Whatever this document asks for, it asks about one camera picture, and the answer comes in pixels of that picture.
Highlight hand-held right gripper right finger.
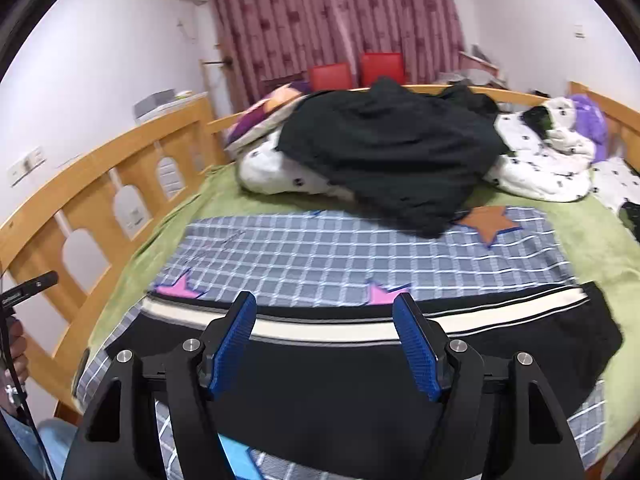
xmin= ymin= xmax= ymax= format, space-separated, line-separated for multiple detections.
xmin=392 ymin=291 xmax=586 ymax=480

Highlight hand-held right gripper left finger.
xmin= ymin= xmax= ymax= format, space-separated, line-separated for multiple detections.
xmin=62 ymin=290 xmax=258 ymax=480

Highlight black pants with white stripe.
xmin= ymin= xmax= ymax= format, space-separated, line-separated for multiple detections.
xmin=102 ymin=280 xmax=623 ymax=480

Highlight person's left hand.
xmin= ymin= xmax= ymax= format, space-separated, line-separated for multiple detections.
xmin=0 ymin=317 xmax=29 ymax=411

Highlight grey checked blanket with stars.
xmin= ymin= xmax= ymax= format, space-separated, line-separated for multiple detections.
xmin=75 ymin=205 xmax=608 ymax=480

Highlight person's jeans leg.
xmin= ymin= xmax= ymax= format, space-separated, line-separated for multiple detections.
xmin=0 ymin=407 xmax=78 ymax=480

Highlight dark green jacket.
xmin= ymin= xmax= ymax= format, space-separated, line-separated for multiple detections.
xmin=276 ymin=76 xmax=516 ymax=240

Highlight green bed sheet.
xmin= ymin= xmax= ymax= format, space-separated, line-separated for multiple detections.
xmin=92 ymin=162 xmax=640 ymax=466

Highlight white floral quilt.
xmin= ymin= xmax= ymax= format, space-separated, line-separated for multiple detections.
xmin=237 ymin=95 xmax=640 ymax=216

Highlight grey printer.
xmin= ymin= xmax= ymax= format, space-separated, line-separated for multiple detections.
xmin=132 ymin=89 xmax=176 ymax=121

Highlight purple patterned pillow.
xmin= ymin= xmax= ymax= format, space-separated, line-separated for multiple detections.
xmin=223 ymin=82 xmax=313 ymax=153

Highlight dark green cloth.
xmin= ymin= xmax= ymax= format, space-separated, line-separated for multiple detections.
xmin=522 ymin=105 xmax=557 ymax=137

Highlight wooden coat rack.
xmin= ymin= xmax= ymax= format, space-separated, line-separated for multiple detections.
xmin=200 ymin=57 xmax=236 ymax=116

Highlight red chair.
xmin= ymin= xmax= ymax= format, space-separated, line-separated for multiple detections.
xmin=361 ymin=52 xmax=407 ymax=86
xmin=308 ymin=63 xmax=351 ymax=92

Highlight purple plush toy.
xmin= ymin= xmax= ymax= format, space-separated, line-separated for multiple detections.
xmin=570 ymin=94 xmax=611 ymax=163

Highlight pink patterned curtain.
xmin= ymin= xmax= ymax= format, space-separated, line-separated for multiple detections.
xmin=204 ymin=0 xmax=468 ymax=111

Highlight wooden bed frame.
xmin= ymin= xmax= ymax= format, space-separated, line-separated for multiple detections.
xmin=0 ymin=80 xmax=640 ymax=421

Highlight white wall socket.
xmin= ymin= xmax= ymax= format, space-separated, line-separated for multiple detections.
xmin=7 ymin=147 xmax=46 ymax=186

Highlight black cable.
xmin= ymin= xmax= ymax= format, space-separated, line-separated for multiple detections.
xmin=1 ymin=310 xmax=57 ymax=480

